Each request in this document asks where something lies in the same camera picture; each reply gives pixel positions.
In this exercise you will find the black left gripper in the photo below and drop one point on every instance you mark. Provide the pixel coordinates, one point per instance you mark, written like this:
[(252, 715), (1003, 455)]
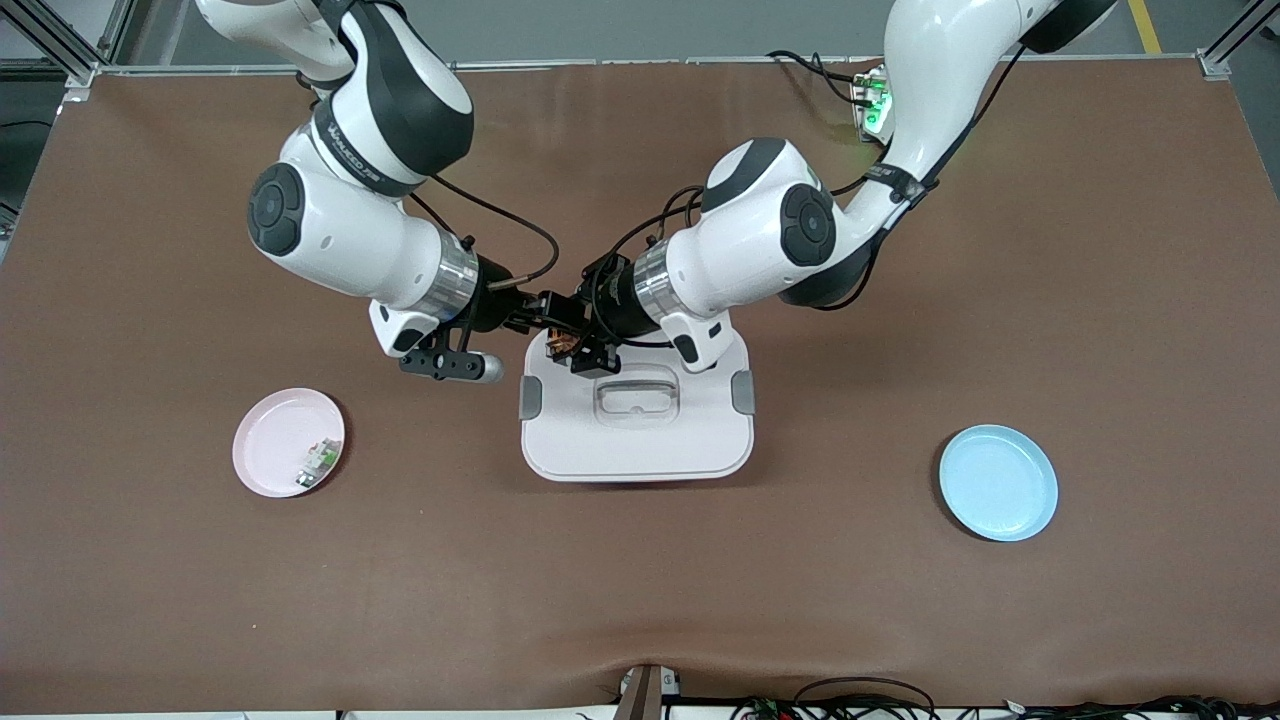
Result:
[(612, 308)]

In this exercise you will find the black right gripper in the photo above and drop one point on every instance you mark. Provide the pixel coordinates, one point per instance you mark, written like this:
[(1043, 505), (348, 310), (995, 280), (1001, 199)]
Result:
[(495, 302)]

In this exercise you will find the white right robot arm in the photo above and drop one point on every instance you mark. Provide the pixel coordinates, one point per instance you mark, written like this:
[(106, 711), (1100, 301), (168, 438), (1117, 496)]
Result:
[(340, 230)]

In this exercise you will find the pink round plate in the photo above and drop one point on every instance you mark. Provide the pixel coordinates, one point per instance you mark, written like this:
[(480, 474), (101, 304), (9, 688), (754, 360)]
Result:
[(275, 440)]

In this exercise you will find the brown metal table bracket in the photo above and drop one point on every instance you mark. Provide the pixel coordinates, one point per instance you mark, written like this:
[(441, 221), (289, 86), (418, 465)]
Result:
[(645, 695)]

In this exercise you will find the brown table mat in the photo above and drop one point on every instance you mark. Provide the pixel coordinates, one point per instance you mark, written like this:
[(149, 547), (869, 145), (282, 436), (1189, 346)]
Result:
[(640, 600)]

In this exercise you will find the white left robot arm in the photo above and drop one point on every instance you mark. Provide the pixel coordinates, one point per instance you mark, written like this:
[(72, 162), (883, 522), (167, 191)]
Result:
[(760, 230)]

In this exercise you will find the aluminium frame post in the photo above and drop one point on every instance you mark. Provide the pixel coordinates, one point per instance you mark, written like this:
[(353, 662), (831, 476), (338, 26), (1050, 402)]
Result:
[(1225, 50), (80, 45)]

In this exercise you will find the white lidded storage box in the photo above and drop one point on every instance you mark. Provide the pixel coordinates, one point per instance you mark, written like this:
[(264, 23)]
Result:
[(640, 445)]

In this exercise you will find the grey box latch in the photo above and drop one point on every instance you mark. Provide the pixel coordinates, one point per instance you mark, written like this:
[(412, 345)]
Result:
[(530, 398), (743, 392)]

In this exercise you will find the green and white switch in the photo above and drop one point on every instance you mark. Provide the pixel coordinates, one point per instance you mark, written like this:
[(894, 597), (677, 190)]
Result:
[(318, 462)]

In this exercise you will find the light blue round plate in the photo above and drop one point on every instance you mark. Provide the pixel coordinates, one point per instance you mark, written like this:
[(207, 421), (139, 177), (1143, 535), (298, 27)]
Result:
[(998, 483)]

